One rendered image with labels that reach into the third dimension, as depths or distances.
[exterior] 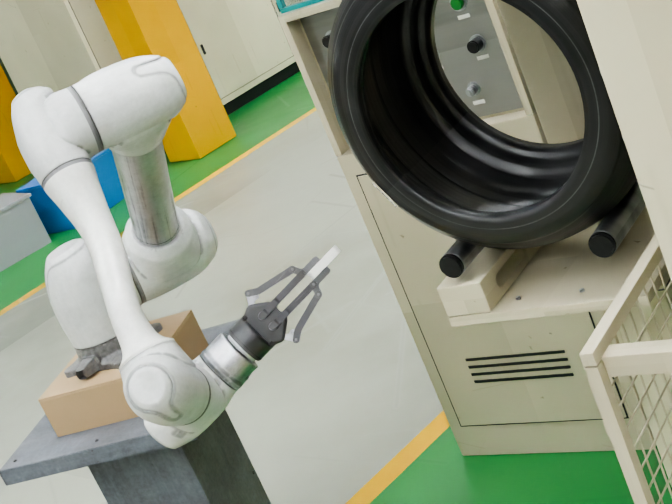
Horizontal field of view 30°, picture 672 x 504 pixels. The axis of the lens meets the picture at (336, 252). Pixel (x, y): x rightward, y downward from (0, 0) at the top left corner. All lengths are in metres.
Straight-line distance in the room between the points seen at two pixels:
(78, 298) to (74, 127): 0.61
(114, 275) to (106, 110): 0.34
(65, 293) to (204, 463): 0.50
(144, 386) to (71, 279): 0.88
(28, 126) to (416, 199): 0.71
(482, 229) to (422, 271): 1.06
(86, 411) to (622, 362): 1.61
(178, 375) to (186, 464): 0.92
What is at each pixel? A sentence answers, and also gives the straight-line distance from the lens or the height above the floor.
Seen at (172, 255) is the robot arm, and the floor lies 0.93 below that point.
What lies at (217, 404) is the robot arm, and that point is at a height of 0.86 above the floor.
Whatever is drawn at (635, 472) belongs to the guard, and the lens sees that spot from 1.57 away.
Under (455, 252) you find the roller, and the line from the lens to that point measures 2.14.
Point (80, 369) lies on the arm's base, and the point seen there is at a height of 0.78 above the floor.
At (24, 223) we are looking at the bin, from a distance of 7.60.
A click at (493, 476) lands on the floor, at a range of 3.29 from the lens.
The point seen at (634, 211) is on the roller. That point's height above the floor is 0.90.
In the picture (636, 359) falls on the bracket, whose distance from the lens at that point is 1.49.
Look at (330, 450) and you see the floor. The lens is 3.74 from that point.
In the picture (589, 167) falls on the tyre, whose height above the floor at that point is 1.03.
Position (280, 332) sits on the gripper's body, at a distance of 2.15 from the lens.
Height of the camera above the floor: 1.67
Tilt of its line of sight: 18 degrees down
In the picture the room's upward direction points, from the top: 23 degrees counter-clockwise
